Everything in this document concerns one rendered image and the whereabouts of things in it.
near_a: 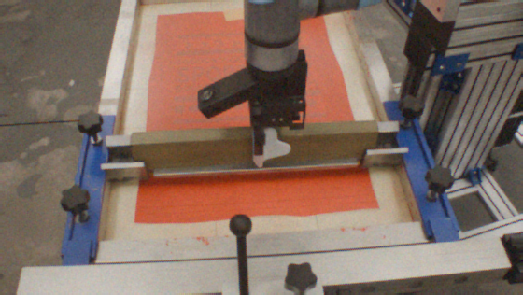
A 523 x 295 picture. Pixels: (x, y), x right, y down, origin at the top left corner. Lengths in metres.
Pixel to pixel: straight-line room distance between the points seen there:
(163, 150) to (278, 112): 0.20
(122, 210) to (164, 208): 0.07
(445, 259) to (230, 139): 0.37
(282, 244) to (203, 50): 0.54
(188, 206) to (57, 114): 1.74
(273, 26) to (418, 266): 0.38
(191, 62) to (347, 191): 0.46
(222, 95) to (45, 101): 1.96
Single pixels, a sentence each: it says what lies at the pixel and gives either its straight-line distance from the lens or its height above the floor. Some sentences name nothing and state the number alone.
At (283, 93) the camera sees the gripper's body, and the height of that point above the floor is 1.15.
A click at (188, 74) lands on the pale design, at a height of 0.95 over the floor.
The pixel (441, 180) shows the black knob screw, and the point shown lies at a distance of 0.79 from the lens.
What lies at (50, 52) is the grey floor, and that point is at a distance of 2.93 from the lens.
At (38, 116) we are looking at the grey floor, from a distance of 2.55.
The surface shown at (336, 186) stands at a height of 0.95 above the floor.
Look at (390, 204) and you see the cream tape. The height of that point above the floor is 0.95.
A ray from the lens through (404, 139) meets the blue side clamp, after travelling 0.91.
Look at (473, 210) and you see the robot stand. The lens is 1.90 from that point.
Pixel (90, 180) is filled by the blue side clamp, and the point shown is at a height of 1.00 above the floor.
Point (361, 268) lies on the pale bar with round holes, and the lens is 0.69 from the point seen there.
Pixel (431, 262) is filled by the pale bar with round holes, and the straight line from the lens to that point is 0.72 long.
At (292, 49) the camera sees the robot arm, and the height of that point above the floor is 1.24.
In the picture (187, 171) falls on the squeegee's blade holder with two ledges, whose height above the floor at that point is 0.99.
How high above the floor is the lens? 1.64
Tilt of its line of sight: 48 degrees down
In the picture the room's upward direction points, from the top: straight up
